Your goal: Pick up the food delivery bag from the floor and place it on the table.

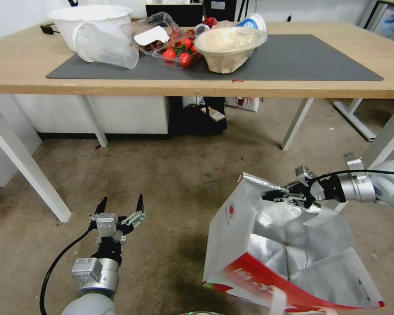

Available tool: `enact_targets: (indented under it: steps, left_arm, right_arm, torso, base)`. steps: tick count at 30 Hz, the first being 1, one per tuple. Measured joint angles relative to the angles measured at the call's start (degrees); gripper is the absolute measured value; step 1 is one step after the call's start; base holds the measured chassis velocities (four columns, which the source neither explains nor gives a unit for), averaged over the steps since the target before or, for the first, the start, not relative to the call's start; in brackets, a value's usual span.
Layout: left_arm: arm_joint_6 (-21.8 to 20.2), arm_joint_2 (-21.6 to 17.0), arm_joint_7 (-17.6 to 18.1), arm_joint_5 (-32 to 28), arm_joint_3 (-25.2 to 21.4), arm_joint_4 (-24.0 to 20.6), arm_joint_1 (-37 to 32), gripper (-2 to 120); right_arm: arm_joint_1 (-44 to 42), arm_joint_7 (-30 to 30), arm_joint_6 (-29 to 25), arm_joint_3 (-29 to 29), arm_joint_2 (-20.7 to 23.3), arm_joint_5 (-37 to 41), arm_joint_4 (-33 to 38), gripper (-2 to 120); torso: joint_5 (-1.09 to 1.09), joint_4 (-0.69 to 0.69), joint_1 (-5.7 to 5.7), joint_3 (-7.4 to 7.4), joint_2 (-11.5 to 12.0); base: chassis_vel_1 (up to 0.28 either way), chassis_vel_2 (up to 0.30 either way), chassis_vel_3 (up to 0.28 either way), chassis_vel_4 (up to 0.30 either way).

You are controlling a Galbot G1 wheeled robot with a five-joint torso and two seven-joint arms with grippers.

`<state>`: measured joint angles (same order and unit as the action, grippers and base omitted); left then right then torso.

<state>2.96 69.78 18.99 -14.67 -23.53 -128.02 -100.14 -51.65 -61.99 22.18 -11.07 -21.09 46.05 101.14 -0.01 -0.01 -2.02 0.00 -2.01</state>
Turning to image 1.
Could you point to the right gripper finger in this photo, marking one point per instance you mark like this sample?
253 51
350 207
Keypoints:
298 187
274 196

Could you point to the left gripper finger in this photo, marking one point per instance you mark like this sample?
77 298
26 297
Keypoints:
136 217
101 206

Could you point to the white red foil delivery bag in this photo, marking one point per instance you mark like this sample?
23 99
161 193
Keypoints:
236 233

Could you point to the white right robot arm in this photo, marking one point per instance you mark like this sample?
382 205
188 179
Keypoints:
389 187

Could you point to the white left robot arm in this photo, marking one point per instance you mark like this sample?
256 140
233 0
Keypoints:
92 303

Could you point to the white bag with red print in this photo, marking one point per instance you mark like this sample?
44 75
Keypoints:
244 103

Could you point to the white desk foot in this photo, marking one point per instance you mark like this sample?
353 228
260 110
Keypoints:
354 118

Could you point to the white cabinet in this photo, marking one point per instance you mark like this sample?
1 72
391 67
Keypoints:
128 115

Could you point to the brown cardboard piece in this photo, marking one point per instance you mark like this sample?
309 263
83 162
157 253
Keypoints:
213 113

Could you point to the white robot front shell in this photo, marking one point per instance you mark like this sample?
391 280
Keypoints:
197 313

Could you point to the grey table mat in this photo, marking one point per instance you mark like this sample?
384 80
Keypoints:
298 59

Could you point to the paper bowl with clear lid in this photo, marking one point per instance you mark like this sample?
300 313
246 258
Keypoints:
226 52

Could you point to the clear plastic cup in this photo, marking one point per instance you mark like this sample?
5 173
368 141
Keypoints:
108 49

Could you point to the wooden table with white legs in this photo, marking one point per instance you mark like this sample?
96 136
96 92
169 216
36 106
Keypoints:
19 65

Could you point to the red cherry tomato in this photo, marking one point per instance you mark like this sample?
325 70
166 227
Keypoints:
185 59
186 43
168 55
193 49

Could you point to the blue white paper cup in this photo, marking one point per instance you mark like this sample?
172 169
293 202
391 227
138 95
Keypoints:
251 23

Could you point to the large white plastic bucket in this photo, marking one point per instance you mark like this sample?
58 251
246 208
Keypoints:
67 31

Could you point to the white shelf rack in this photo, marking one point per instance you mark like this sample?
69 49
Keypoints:
372 14

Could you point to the red snack wrapper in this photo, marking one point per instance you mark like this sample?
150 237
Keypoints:
210 22

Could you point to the black power adapter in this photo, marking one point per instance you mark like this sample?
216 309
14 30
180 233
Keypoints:
48 29

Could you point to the clear plastic clamshell container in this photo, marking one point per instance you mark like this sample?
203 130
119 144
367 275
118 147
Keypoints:
157 21

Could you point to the dark computer screen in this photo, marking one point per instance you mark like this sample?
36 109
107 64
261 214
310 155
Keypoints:
221 8

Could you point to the black monitor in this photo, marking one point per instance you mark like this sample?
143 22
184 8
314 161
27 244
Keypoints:
174 14

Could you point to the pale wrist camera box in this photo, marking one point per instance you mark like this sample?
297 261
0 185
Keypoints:
107 224
304 172

